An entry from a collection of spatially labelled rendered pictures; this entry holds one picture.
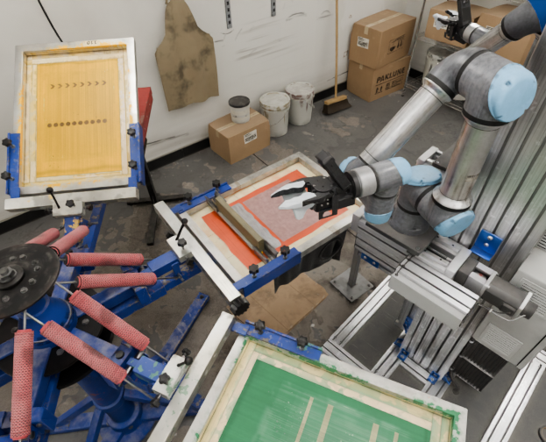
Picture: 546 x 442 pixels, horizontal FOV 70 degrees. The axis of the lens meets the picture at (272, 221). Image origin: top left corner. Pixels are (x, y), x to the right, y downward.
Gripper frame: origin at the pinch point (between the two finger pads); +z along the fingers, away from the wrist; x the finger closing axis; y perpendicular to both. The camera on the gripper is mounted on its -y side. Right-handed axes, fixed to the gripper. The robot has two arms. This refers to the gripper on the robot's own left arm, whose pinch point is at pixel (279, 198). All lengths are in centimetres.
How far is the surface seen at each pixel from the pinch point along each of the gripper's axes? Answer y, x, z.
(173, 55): 30, 269, -12
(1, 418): 61, 13, 91
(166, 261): 56, 55, 32
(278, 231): 64, 62, -19
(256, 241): 56, 51, -5
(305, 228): 65, 59, -32
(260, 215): 62, 75, -15
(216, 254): 61, 56, 12
